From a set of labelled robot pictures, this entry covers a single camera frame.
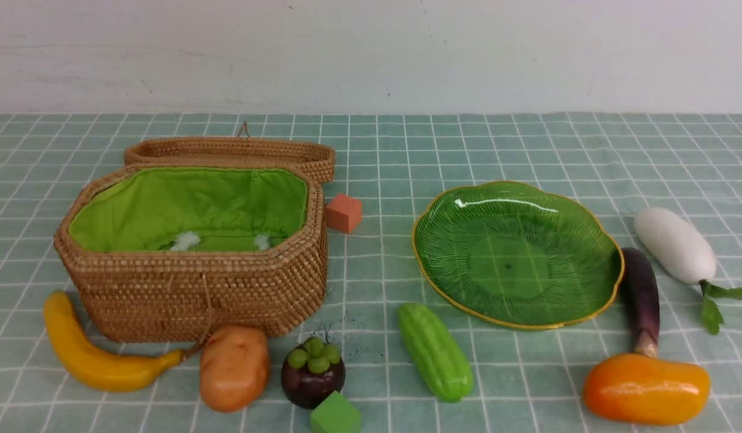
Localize green bitter gourd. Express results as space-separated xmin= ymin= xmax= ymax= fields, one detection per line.
xmin=397 ymin=302 xmax=474 ymax=403

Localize dark purple mangosteen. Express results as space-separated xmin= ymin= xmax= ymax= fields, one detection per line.
xmin=280 ymin=336 xmax=346 ymax=410

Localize brown potato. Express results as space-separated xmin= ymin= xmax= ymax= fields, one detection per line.
xmin=199 ymin=324 xmax=271 ymax=412

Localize purple eggplant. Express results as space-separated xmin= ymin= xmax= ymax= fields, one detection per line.
xmin=619 ymin=247 xmax=661 ymax=357

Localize yellow banana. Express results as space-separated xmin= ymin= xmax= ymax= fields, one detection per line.
xmin=43 ymin=291 xmax=187 ymax=393

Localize white radish with leaves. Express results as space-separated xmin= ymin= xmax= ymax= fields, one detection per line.
xmin=633 ymin=207 xmax=742 ymax=335

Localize orange mango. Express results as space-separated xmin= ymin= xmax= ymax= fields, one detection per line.
xmin=583 ymin=353 xmax=710 ymax=426

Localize orange foam cube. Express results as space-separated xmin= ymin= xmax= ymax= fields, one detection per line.
xmin=325 ymin=194 xmax=362 ymax=234

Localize woven wicker basket lid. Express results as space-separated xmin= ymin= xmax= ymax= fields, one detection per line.
xmin=123 ymin=135 xmax=336 ymax=183

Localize green leaf-shaped glass plate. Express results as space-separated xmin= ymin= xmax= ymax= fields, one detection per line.
xmin=412 ymin=180 xmax=625 ymax=331

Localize green checked tablecloth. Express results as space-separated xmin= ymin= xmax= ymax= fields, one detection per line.
xmin=0 ymin=112 xmax=742 ymax=432

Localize green foam cube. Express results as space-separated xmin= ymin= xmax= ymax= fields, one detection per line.
xmin=310 ymin=391 xmax=362 ymax=433

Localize woven wicker basket green lining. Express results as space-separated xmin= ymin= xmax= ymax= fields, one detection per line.
xmin=54 ymin=163 xmax=329 ymax=343

